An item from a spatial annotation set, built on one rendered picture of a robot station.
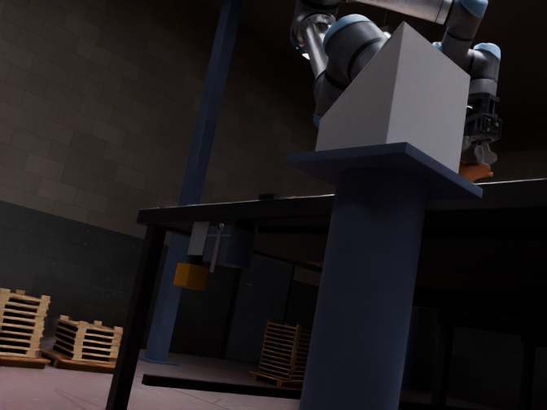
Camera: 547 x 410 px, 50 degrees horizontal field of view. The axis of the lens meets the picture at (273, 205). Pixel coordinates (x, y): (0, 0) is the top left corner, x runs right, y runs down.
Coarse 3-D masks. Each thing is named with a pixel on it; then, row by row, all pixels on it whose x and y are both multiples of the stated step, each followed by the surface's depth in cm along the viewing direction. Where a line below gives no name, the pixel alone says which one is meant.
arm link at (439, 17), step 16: (320, 0) 157; (336, 0) 159; (368, 0) 156; (384, 0) 155; (400, 0) 154; (416, 0) 153; (432, 0) 152; (448, 0) 152; (464, 0) 150; (480, 0) 150; (416, 16) 156; (432, 16) 154; (448, 16) 153; (464, 16) 152; (480, 16) 152; (448, 32) 157; (464, 32) 154
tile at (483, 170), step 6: (462, 162) 155; (468, 162) 155; (474, 162) 154; (462, 168) 157; (468, 168) 156; (474, 168) 155; (480, 168) 154; (486, 168) 154; (462, 174) 161; (468, 174) 160; (474, 174) 159; (480, 174) 159; (486, 174) 158; (474, 180) 164
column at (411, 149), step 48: (384, 144) 97; (336, 192) 111; (384, 192) 104; (432, 192) 114; (480, 192) 112; (336, 240) 106; (384, 240) 102; (336, 288) 103; (384, 288) 100; (336, 336) 100; (384, 336) 99; (336, 384) 98; (384, 384) 98
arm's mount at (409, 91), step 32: (416, 32) 108; (384, 64) 106; (416, 64) 108; (448, 64) 115; (352, 96) 110; (384, 96) 104; (416, 96) 107; (448, 96) 115; (320, 128) 114; (352, 128) 107; (384, 128) 102; (416, 128) 107; (448, 128) 115; (448, 160) 114
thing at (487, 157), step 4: (484, 144) 161; (476, 148) 162; (480, 148) 161; (484, 148) 161; (488, 148) 160; (476, 152) 162; (480, 152) 161; (484, 152) 161; (488, 152) 160; (492, 152) 159; (480, 156) 161; (484, 156) 161; (488, 156) 160; (492, 156) 159; (496, 156) 158; (480, 160) 161; (484, 160) 161; (488, 160) 160; (492, 160) 159; (496, 160) 158; (488, 164) 160
